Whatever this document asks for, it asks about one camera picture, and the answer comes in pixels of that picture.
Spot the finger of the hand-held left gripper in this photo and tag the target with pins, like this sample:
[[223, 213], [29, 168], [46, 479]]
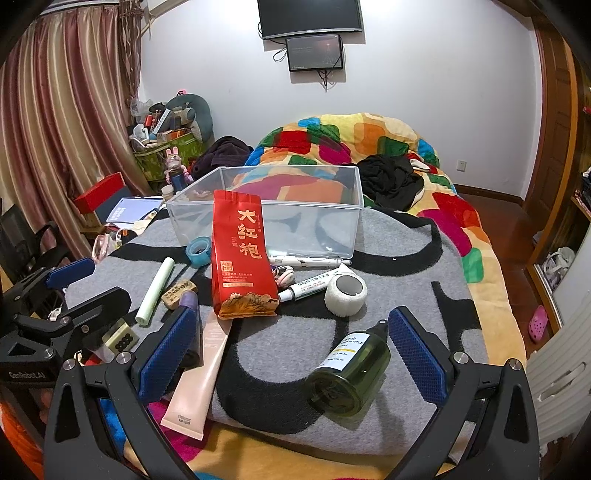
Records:
[[69, 272], [101, 300]]

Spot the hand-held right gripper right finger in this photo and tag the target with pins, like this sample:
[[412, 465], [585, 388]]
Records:
[[415, 355]]

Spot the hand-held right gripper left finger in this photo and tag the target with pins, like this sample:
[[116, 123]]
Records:
[[171, 350]]

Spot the pink tube with purple cap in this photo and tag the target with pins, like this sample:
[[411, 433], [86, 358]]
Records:
[[203, 369]]

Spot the black dotted small box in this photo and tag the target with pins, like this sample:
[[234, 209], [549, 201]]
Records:
[[117, 339]]

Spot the pale green tube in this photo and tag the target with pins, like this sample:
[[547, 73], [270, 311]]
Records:
[[154, 290]]

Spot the green glass bottle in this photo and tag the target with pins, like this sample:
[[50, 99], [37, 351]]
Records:
[[360, 369]]

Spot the wooden stamp block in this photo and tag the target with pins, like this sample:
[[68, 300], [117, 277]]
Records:
[[178, 293]]

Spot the blue tape roll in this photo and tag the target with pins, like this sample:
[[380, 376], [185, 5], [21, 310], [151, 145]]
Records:
[[196, 259]]

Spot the white gauze roll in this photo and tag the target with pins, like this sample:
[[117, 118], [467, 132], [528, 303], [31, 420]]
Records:
[[337, 300]]

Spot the red tea packet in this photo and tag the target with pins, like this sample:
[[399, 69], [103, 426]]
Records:
[[240, 258]]

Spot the white ointment tube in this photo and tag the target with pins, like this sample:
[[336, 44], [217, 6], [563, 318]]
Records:
[[309, 284]]

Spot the clear plastic bin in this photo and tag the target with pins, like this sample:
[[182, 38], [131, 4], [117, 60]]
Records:
[[314, 226]]

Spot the pink pouch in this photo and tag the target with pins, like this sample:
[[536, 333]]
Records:
[[105, 247]]

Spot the black office chair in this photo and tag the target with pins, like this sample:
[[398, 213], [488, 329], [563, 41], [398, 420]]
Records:
[[23, 240]]

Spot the red box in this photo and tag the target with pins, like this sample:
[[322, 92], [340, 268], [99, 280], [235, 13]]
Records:
[[97, 194]]

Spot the orange clothing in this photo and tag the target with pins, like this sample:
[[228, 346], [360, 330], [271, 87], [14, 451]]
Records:
[[18, 438]]

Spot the blue and white notebook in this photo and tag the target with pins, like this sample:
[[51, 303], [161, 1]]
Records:
[[129, 210]]

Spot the pink slipper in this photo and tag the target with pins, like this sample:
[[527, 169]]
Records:
[[538, 323]]

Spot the green storage bag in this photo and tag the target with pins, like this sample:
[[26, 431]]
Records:
[[152, 166]]

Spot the white pen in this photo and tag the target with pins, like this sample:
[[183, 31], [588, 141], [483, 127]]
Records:
[[314, 262]]

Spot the wooden cabinet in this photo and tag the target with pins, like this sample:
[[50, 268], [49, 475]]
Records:
[[540, 277]]

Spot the pink rabbit figurine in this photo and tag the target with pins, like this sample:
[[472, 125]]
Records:
[[174, 161]]

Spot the striped pink curtain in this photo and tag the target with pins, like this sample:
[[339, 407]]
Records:
[[55, 115]]

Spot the white shoe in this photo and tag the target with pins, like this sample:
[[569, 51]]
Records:
[[558, 267]]

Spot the black clothes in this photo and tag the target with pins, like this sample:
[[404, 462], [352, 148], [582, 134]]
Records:
[[388, 180]]

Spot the dark purple cloth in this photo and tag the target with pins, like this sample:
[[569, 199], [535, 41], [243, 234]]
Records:
[[221, 152]]

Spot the white cloth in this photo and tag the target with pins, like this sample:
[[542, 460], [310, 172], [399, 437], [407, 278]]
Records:
[[418, 165]]

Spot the grey neck pillow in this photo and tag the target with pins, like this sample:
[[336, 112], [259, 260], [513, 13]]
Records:
[[203, 115]]

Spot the wooden door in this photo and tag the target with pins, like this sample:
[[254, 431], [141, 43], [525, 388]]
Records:
[[554, 115]]

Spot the black wall monitor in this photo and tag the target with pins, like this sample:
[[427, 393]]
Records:
[[309, 16]]

